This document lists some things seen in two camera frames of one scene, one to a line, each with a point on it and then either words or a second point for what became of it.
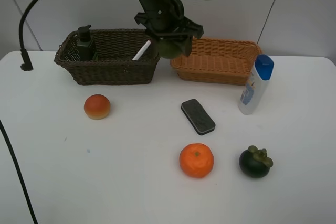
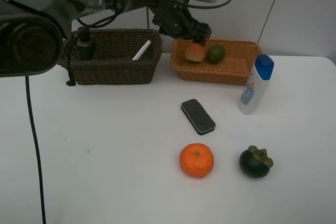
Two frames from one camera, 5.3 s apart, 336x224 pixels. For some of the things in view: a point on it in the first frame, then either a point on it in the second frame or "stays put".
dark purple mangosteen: (255, 162) stays put
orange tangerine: (196, 160) stays put
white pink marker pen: (142, 51) stays put
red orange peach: (97, 106) → (195, 52)
